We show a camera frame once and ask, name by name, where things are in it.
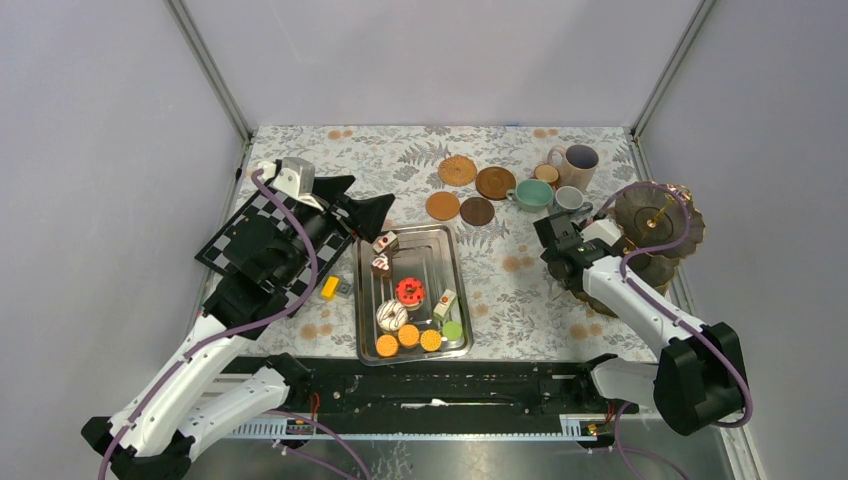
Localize orange waffle cookie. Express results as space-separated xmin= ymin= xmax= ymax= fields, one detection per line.
xmin=397 ymin=324 xmax=420 ymax=349

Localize woven rattan coaster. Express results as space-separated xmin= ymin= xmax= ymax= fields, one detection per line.
xmin=438 ymin=155 xmax=477 ymax=187

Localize green macaron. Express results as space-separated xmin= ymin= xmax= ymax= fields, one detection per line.
xmin=441 ymin=321 xmax=463 ymax=342

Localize black white chessboard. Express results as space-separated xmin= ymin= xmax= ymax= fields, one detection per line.
xmin=195 ymin=192 xmax=353 ymax=299

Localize mint green cup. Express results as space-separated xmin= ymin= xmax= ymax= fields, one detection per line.
xmin=505 ymin=179 xmax=554 ymax=213

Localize chocolate cake slice with cherry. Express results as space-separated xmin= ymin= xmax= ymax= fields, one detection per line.
xmin=372 ymin=230 xmax=399 ymax=255

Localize yellow block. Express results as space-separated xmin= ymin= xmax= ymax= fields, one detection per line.
xmin=321 ymin=276 xmax=341 ymax=300

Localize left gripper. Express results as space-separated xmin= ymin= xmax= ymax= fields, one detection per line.
xmin=274 ymin=175 xmax=396 ymax=286

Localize small red cup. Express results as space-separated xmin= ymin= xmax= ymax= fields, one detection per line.
xmin=533 ymin=164 xmax=560 ymax=187

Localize orange cookie left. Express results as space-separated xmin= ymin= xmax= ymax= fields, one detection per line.
xmin=375 ymin=334 xmax=400 ymax=358

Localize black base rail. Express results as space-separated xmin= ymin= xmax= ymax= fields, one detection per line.
xmin=282 ymin=357 xmax=621 ymax=435

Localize aluminium frame post right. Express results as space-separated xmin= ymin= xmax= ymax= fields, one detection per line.
xmin=630 ymin=0 xmax=719 ymax=141

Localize dark walnut coaster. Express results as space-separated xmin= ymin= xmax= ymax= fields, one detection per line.
xmin=459 ymin=197 xmax=495 ymax=226

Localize chocolate cake slice pink topping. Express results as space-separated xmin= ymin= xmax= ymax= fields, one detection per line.
xmin=371 ymin=253 xmax=393 ymax=278

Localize aluminium frame post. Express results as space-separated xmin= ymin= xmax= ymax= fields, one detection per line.
xmin=164 ymin=0 xmax=253 ymax=143
xmin=630 ymin=0 xmax=719 ymax=141

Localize stainless steel tray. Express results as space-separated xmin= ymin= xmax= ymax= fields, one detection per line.
xmin=354 ymin=224 xmax=473 ymax=366

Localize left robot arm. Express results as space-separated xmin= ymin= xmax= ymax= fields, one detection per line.
xmin=81 ymin=172 xmax=395 ymax=479

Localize yellow waffle cookie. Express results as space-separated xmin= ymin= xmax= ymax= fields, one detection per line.
xmin=419 ymin=330 xmax=443 ymax=352

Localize light orange wooden coaster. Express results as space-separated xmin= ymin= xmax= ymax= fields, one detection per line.
xmin=425 ymin=191 xmax=461 ymax=221

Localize white chocolate striped donut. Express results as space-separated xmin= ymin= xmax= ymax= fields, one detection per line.
xmin=375 ymin=299 xmax=409 ymax=334

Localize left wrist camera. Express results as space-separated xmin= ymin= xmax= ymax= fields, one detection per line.
xmin=258 ymin=157 xmax=320 ymax=209

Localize three tier black cake stand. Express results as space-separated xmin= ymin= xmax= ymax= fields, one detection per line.
xmin=569 ymin=182 xmax=705 ymax=318

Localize grey patterned mug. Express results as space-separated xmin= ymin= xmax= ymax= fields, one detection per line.
xmin=552 ymin=186 xmax=594 ymax=221

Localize aluminium frame post left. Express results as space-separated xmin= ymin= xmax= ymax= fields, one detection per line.
xmin=164 ymin=0 xmax=253 ymax=143

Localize green layered cake slice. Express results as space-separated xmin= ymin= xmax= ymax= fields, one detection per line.
xmin=432 ymin=289 xmax=457 ymax=322

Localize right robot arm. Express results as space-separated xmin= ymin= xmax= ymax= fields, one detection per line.
xmin=533 ymin=213 xmax=752 ymax=435

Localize brown wooden saucer coaster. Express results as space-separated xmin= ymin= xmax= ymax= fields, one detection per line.
xmin=475 ymin=166 xmax=517 ymax=201

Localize red frosted donut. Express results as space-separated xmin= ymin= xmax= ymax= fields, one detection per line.
xmin=395 ymin=277 xmax=427 ymax=311

